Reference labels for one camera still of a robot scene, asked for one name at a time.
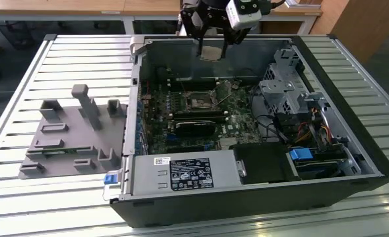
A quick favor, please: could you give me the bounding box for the grey power supply unit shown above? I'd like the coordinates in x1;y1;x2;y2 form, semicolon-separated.
130;150;242;196

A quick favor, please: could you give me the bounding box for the black cable bundle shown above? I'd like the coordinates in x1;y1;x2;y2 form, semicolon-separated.
249;85;284;143

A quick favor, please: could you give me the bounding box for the black rear fan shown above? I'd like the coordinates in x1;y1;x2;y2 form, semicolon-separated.
154;64;195;83

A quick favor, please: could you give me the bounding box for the CPU socket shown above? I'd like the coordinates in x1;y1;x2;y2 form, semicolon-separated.
183;90;221;111

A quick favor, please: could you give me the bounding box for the metal drive cage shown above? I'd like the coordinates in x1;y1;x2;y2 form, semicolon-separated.
258;48;325;117

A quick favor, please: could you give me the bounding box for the black open PC case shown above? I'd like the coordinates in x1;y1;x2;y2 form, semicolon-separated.
109;34;389;229

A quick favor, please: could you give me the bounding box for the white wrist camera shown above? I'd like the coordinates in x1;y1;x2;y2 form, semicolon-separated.
225;0;264;30

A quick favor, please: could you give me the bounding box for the coloured wire bundle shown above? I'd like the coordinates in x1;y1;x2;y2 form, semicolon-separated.
293;122;334;144

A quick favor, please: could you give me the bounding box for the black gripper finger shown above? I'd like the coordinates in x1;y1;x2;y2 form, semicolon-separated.
221;22;250;59
181;4;213;57

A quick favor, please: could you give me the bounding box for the black plastic shroud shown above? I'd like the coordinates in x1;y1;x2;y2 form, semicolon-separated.
232;143;302;186

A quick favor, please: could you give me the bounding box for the black RAM slot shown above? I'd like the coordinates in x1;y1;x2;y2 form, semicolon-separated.
171;83;217;91
173;115;226;122
173;78;217;85
174;110;225;117

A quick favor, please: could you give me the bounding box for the silver chipset heat sink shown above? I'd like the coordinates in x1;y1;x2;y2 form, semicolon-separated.
221;138;240;150

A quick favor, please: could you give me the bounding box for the green RAM stick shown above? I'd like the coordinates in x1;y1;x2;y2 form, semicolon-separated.
42;147;94;155

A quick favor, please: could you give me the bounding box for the blue case latch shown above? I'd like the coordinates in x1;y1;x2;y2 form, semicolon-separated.
103;172;118;186

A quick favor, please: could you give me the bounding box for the silver square CPU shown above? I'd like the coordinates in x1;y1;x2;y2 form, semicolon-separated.
199;45;224;61

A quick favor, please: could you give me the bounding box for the green motherboard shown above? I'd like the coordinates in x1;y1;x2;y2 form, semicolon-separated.
138;79;265;155

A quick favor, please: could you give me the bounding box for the grey parts rack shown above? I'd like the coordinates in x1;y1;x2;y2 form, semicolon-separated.
18;83;130;180

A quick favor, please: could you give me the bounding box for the wooden desk white frame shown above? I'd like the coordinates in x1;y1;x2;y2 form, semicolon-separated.
0;0;324;35

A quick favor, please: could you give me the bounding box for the blue disk carrier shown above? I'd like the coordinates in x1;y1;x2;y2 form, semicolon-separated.
289;147;314;162

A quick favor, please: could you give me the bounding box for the wooden cabinet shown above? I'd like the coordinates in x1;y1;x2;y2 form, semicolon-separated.
309;0;389;65

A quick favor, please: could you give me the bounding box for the black graphics card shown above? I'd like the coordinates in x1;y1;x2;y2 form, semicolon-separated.
174;120;218;138

